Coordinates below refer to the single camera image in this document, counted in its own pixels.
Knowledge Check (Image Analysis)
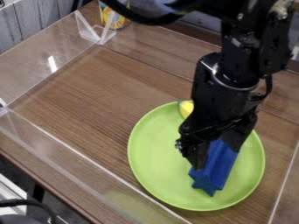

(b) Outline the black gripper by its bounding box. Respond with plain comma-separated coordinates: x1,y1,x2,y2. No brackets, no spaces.
175,52,261,171

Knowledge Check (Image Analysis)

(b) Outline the blue star-shaped block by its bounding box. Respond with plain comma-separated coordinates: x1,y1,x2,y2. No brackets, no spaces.
189,140,239,197

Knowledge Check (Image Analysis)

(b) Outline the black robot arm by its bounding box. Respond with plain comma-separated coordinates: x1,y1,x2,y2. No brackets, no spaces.
102,0,295,171

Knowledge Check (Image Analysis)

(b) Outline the green plate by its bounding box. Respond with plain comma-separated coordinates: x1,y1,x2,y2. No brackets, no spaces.
127,102,266,211

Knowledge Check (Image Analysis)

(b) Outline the yellow banana-shaped sponge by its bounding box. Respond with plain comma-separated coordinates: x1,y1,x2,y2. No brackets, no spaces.
178,101,194,119

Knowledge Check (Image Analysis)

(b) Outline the clear acrylic enclosure wall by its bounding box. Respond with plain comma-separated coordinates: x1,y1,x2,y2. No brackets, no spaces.
0,10,299,224

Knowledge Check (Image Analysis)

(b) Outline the black cable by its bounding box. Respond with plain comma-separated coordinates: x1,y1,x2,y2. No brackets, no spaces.
0,199,61,224

